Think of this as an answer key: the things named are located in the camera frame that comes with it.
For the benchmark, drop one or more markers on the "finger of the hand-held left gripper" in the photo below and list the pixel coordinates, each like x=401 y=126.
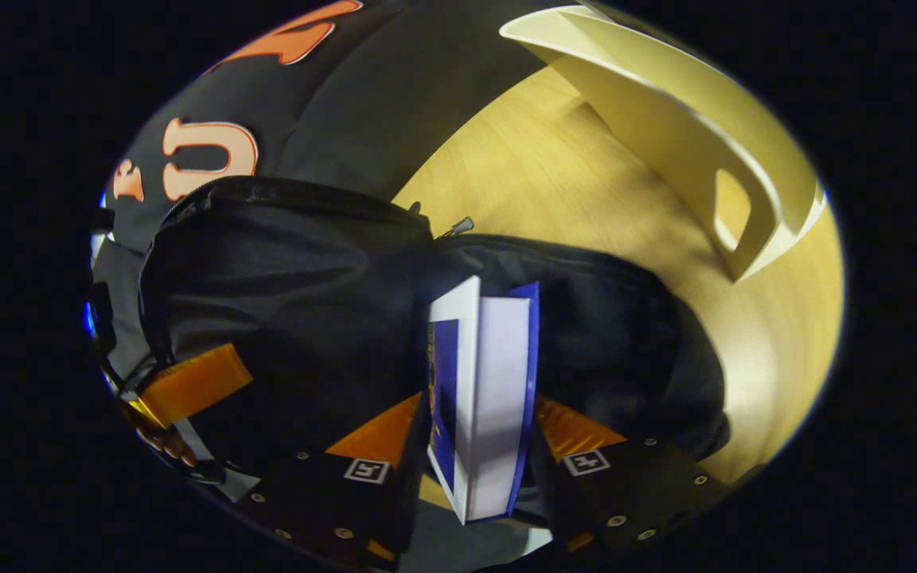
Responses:
x=192 y=386

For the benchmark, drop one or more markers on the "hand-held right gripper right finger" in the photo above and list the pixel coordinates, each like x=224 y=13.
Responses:
x=641 y=493

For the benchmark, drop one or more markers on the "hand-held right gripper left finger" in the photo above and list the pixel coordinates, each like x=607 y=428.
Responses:
x=323 y=501

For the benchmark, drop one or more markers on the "black schoolbag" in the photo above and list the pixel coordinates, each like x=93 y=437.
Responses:
x=283 y=278

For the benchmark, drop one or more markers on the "blue cover book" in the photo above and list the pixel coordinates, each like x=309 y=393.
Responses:
x=498 y=398

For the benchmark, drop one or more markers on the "cream plastic bookshelf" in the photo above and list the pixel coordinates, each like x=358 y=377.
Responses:
x=665 y=135

